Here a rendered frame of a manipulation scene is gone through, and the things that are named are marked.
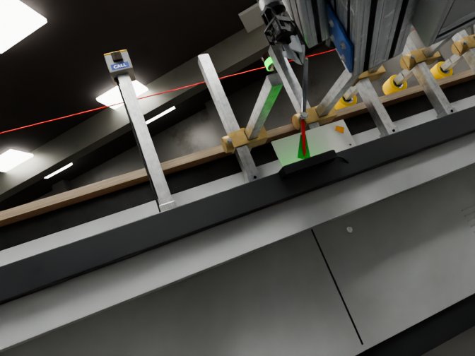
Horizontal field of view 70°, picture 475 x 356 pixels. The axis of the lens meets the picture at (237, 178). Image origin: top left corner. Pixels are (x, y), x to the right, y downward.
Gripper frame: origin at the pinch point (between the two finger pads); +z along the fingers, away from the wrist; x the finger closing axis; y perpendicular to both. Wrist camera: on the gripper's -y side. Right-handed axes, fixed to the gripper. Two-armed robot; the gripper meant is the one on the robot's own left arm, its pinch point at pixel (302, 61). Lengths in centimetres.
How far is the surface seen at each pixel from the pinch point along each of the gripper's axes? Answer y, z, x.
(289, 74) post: 0.4, 0.1, -6.8
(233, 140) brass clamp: 25.5, 17.5, -15.3
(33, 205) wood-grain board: 77, 14, -52
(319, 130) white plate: -0.4, 21.9, -5.7
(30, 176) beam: 49, -193, -517
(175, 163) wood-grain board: 35, 13, -37
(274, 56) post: 2.0, -8.2, -7.9
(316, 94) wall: -364, -166, -275
